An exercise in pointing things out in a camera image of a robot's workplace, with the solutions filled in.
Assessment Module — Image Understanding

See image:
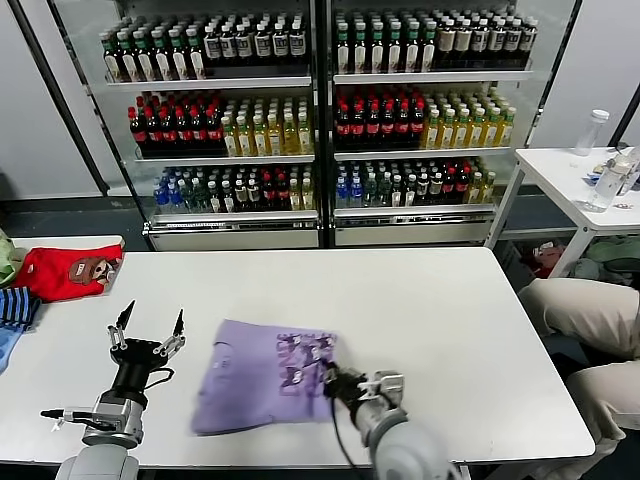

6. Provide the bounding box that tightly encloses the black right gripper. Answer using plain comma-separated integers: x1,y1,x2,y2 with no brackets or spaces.
321,360,369,402

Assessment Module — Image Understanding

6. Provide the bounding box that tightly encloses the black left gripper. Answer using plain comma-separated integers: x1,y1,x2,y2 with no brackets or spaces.
106,299,188,371

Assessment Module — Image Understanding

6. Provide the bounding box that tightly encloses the purple printed t-shirt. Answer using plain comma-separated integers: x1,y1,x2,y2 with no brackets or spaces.
189,318,339,437

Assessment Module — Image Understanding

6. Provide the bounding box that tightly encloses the green clothes pile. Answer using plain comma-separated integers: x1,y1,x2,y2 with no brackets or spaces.
585,235,640,274

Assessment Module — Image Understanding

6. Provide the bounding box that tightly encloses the small white side table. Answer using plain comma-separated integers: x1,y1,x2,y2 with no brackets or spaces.
8,234,125,257

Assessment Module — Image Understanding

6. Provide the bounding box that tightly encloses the red cartoon print t-shirt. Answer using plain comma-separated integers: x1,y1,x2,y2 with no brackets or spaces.
10,243,125,305

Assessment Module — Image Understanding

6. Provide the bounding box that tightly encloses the glass drinks display cooler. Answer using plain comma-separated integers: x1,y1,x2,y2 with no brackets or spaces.
45,0,327,253
323,0,585,250

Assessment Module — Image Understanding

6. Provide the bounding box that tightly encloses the blue black striped garment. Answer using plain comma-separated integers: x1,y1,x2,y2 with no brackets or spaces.
0,285,42,332

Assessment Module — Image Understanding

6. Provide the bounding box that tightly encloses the light blue garment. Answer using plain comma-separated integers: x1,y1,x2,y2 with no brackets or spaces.
0,327,25,376

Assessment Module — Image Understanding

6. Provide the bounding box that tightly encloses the pale green garment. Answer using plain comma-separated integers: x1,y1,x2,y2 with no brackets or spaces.
0,230,27,290

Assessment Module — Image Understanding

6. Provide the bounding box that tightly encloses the dark storage crate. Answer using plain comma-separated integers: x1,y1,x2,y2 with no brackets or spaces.
500,238,570,280

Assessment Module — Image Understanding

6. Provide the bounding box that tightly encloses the black slanted pole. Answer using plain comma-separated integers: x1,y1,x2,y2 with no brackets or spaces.
613,82,640,149
10,0,112,197

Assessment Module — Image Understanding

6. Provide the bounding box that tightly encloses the red garment in crate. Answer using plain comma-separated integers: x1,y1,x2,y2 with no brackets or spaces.
533,242,567,276

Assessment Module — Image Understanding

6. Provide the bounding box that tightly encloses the green cap tea bottle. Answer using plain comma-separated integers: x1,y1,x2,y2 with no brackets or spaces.
152,30,172,83
103,33,123,84
420,21,438,75
403,21,422,75
186,28,207,82
136,31,155,83
385,22,404,76
368,22,387,76
351,23,370,77
335,23,353,77
169,29,189,82
119,31,139,84

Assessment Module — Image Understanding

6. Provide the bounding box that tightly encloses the person in beige trousers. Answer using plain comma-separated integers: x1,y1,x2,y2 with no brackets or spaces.
518,276,640,480

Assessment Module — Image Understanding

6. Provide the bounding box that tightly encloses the grey garment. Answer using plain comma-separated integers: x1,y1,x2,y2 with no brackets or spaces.
563,257,605,281

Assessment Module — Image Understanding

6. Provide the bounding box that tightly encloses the dark bottle white label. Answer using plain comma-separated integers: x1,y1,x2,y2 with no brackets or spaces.
487,19,506,70
471,19,490,70
271,23,291,69
235,24,255,69
288,23,308,69
203,26,222,70
219,25,239,70
520,20,540,70
253,23,273,69
504,19,523,70

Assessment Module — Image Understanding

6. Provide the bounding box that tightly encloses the clear bottle white cap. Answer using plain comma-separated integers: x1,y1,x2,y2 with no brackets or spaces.
574,108,611,158

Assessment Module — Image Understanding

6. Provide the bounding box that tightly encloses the dark bottle tan label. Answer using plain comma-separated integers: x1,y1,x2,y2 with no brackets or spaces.
437,20,456,70
453,20,473,70

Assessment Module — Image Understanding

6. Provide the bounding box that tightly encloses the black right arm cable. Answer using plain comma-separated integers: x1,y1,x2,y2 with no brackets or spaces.
327,397,364,471

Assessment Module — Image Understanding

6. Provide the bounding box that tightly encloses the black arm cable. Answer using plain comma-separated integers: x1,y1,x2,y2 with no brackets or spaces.
144,367,175,390
327,397,364,471

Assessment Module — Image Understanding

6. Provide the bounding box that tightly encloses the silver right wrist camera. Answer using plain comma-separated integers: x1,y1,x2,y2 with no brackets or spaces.
363,370,407,402

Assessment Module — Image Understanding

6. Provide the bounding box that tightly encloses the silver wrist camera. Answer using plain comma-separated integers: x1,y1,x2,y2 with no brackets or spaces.
59,405,119,430
363,370,407,402

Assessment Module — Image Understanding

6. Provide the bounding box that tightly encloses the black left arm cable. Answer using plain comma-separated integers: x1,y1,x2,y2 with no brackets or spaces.
144,367,175,390

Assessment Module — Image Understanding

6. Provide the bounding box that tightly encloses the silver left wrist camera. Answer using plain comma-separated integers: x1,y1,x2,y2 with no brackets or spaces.
59,405,119,430

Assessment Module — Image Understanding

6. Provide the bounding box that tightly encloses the white metal frame table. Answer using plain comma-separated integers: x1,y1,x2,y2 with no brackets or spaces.
484,146,640,281

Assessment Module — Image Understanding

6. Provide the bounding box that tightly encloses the clear bottle with strap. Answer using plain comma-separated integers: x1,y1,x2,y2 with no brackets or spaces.
583,154,633,213

